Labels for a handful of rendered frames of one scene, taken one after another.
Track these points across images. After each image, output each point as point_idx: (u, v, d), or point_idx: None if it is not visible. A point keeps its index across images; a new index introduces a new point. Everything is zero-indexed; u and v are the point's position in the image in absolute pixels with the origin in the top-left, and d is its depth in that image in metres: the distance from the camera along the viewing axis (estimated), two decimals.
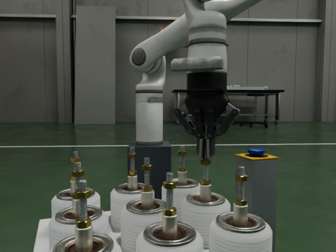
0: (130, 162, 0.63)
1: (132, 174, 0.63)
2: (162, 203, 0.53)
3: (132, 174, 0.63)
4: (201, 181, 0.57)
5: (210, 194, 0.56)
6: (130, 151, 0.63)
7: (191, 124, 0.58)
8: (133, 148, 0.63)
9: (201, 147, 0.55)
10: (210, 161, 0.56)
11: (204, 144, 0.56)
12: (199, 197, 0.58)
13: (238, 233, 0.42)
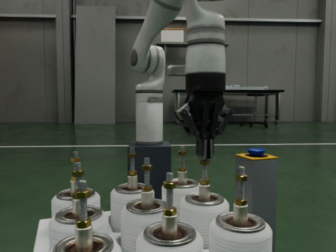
0: (130, 162, 0.63)
1: (132, 174, 0.63)
2: (162, 203, 0.53)
3: (132, 174, 0.63)
4: (204, 183, 0.56)
5: (203, 194, 0.56)
6: (130, 151, 0.63)
7: (220, 125, 0.57)
8: (133, 148, 0.63)
9: None
10: (204, 160, 0.57)
11: (205, 144, 0.56)
12: None
13: (238, 233, 0.42)
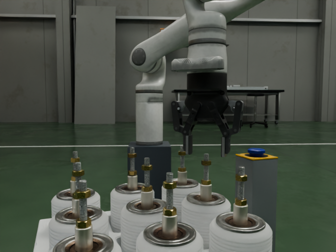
0: (130, 162, 0.63)
1: (132, 174, 0.63)
2: (162, 203, 0.53)
3: (132, 174, 0.63)
4: (201, 182, 0.57)
5: (210, 192, 0.57)
6: (130, 151, 0.63)
7: (180, 121, 0.58)
8: (133, 148, 0.63)
9: (187, 143, 0.56)
10: (210, 162, 0.56)
11: (190, 141, 0.57)
12: (198, 200, 0.56)
13: (238, 233, 0.42)
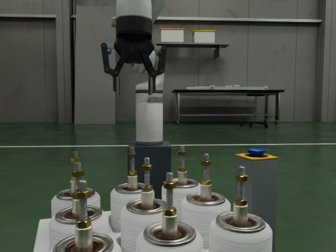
0: (130, 162, 0.63)
1: (132, 174, 0.63)
2: (162, 203, 0.53)
3: (132, 174, 0.63)
4: (206, 184, 0.56)
5: (200, 193, 0.57)
6: (130, 151, 0.63)
7: (160, 65, 0.62)
8: (133, 148, 0.63)
9: (149, 85, 0.64)
10: (205, 161, 0.57)
11: (148, 83, 0.63)
12: (214, 199, 0.57)
13: (238, 233, 0.42)
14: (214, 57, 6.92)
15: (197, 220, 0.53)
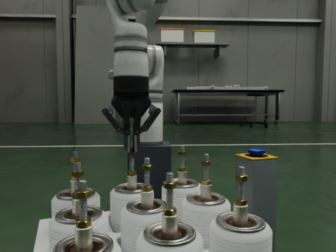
0: (133, 162, 0.63)
1: (135, 173, 0.64)
2: (162, 203, 0.53)
3: (135, 172, 0.64)
4: (206, 184, 0.56)
5: (200, 193, 0.57)
6: (131, 152, 0.63)
7: (147, 123, 0.63)
8: (132, 148, 0.64)
9: (133, 141, 0.64)
10: (205, 161, 0.57)
11: (133, 140, 0.63)
12: (214, 199, 0.57)
13: (238, 233, 0.42)
14: (214, 57, 6.92)
15: (197, 220, 0.53)
